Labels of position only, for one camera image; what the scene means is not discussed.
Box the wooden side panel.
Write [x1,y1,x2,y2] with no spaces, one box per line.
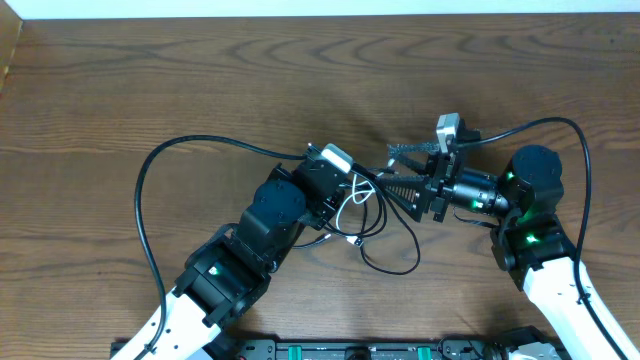
[0,0,23,89]

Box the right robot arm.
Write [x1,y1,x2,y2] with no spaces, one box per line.
[378,143,639,359]

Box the white cable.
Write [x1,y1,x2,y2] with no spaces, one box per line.
[333,172,376,247]

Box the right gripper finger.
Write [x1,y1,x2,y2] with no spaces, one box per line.
[388,142,440,173]
[374,175,433,222]

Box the right camera cable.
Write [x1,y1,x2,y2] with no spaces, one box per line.
[454,116,626,360]

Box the black cable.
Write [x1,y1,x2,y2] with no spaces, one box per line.
[292,159,422,277]

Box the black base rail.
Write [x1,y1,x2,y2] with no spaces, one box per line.
[109,337,501,360]

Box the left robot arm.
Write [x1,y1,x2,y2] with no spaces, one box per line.
[114,144,354,359]

